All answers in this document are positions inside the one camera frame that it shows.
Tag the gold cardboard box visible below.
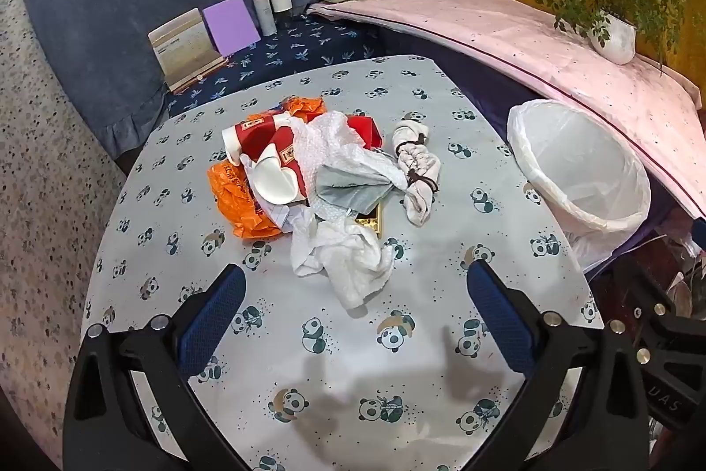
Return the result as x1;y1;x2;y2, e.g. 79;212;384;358
353;200;384;234

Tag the grey cloth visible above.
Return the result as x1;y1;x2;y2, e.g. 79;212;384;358
312;163;409;221

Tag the panda print tablecloth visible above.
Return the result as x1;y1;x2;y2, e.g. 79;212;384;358
80;54;605;471

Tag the beige open book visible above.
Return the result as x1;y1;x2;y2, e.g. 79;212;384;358
148;8;229;94

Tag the purple board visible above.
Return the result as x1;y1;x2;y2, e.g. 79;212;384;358
202;0;262;58

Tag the dark purple cloth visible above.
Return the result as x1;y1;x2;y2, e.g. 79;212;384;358
375;26;679;284

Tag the red cardboard box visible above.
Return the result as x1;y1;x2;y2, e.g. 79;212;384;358
347;114;384;152

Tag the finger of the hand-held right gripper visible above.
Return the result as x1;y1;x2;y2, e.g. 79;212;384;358
629;290;679;367

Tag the bin with white plastic liner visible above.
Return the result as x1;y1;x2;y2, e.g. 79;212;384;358
506;99;653;273

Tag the white cloth bundle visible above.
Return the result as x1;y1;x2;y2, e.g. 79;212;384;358
389;118;442;226

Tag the red and white paper cup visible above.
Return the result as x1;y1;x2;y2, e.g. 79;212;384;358
222;111;308;199

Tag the crushed white paper cup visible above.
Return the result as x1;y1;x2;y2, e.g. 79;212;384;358
249;143;303;207

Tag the navy printed cloth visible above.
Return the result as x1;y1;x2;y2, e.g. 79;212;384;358
165;10;381;116

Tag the pink cloth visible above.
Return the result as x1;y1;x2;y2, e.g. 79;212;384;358
306;0;706;218

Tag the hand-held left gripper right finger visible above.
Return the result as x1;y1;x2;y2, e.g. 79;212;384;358
466;260;654;471

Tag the tall white bottle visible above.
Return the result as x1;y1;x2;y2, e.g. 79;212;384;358
251;0;278;37

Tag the orange insect print plastic bag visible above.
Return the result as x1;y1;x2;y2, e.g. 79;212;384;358
207;159;288;241

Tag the crumpled orange plastic bag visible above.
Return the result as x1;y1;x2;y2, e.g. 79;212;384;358
270;96;327;123

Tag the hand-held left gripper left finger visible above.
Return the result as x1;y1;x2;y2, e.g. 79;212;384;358
62;264;249;471

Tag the white tissue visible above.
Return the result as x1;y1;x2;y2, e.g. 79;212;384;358
289;214;398;312

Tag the white bubble wrap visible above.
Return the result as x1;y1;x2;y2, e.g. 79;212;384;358
289;111;401;185

